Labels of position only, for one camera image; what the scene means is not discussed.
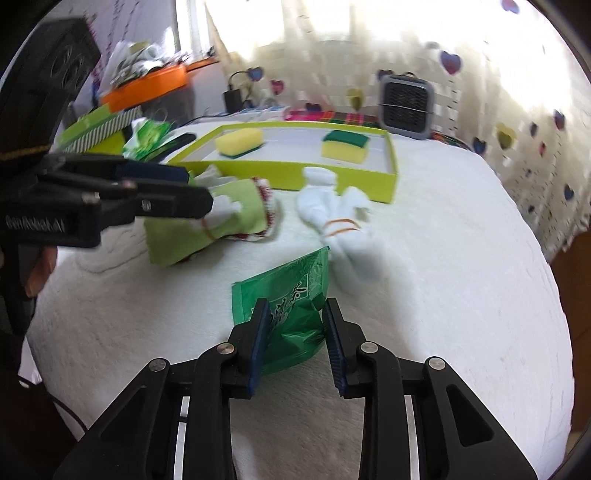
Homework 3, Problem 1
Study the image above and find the green towel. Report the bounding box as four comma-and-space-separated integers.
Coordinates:
144, 176, 282, 267

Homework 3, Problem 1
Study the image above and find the green tissue packet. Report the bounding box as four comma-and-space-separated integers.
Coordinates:
231, 247, 331, 374

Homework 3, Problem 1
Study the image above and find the window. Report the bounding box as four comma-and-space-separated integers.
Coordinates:
173, 0, 218, 63

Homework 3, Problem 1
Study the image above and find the person's left hand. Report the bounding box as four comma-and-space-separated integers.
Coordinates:
27, 248, 58, 296

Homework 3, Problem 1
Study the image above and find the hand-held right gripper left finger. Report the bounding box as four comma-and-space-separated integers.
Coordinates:
53, 298, 273, 480

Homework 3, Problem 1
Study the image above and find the orange tray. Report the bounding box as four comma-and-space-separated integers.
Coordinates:
99, 62, 190, 112

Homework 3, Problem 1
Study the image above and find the yellow green sponge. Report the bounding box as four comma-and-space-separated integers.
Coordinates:
321, 130, 371, 166
216, 128, 265, 160

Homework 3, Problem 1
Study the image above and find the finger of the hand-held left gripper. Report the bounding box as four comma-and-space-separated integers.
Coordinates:
83, 182, 214, 229
48, 154, 190, 185

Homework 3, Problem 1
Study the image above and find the green striped box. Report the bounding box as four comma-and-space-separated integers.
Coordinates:
58, 104, 144, 153

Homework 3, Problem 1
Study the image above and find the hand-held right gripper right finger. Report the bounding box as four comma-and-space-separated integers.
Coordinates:
322, 298, 539, 480

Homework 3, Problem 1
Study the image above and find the small grey heater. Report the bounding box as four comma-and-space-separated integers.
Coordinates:
378, 72, 435, 138

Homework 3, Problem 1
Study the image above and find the pile of white wrappers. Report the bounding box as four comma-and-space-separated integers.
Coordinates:
108, 41, 185, 86

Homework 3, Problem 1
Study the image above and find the white fleece blanket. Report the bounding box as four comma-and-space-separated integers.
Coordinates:
18, 122, 575, 480

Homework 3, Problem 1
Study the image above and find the brown wooden furniture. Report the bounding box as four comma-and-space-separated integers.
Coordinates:
549, 244, 583, 416

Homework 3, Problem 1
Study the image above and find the white blue power strip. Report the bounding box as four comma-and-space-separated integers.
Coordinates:
231, 105, 289, 121

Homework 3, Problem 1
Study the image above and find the black charger adapter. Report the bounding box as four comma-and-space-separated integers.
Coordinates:
224, 71, 252, 114

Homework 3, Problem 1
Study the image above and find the cream heart print curtain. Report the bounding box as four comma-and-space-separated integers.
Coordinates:
203, 0, 591, 259

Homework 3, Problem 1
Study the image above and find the lime green box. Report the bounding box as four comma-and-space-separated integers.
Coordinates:
165, 124, 399, 204

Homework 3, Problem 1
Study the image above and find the green white plastic wrapper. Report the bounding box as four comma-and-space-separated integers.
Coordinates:
122, 117, 174, 162

